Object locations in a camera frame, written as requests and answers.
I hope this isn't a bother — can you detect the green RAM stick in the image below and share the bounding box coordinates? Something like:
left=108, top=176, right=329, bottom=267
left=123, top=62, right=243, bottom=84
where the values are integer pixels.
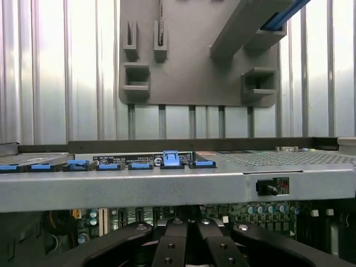
left=157, top=0, right=167, bottom=47

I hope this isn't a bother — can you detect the black intrusion switch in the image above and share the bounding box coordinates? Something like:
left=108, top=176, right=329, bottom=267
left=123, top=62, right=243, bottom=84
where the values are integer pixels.
left=255, top=179, right=278, bottom=197

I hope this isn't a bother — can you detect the green motherboard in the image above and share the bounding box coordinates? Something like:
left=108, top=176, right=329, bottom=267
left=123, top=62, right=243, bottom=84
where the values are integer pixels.
left=47, top=204, right=356, bottom=256

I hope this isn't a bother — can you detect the white PCI expansion slot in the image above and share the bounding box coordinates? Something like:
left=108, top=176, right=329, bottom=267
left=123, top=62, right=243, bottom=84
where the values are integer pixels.
left=97, top=207, right=108, bottom=237

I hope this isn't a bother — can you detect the hard disk with blue carrier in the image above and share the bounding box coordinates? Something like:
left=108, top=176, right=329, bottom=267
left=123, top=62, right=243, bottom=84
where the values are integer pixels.
left=261, top=0, right=310, bottom=31

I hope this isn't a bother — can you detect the open black PC case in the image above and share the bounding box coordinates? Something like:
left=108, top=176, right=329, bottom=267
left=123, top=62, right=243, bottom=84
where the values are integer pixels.
left=0, top=136, right=356, bottom=267

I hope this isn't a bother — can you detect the grey parts rack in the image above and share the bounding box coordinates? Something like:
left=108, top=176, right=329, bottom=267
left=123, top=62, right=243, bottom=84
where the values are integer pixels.
left=118, top=0, right=294, bottom=109

